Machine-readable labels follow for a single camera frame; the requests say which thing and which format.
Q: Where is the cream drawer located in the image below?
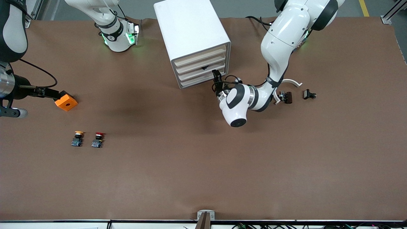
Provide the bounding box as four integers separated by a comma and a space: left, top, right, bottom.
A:
179, 68, 228, 89
174, 45, 227, 67
175, 52, 227, 74
177, 60, 227, 81

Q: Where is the white drawer cabinet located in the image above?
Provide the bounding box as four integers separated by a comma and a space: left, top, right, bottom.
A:
154, 0, 231, 90

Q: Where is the yellow push button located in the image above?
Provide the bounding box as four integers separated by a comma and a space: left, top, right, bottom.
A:
71, 131, 85, 147

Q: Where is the red push button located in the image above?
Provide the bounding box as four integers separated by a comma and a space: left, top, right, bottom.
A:
91, 132, 106, 148

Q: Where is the orange box with hole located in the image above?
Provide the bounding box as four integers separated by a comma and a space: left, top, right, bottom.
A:
53, 90, 78, 112

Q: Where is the dark brown clamp part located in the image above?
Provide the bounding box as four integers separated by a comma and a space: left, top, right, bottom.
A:
278, 91, 293, 104

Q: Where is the white curved arc piece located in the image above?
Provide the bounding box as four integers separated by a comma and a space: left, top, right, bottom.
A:
274, 79, 303, 105

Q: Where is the brown table cover sheet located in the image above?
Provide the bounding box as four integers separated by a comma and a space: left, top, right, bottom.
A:
0, 17, 407, 221

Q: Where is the black base cable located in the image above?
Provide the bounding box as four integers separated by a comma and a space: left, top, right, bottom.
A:
245, 16, 271, 32

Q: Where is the table edge rail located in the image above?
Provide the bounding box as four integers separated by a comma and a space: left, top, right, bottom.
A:
0, 219, 407, 229

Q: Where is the dark camera pole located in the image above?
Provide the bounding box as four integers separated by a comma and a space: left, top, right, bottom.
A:
195, 212, 212, 229

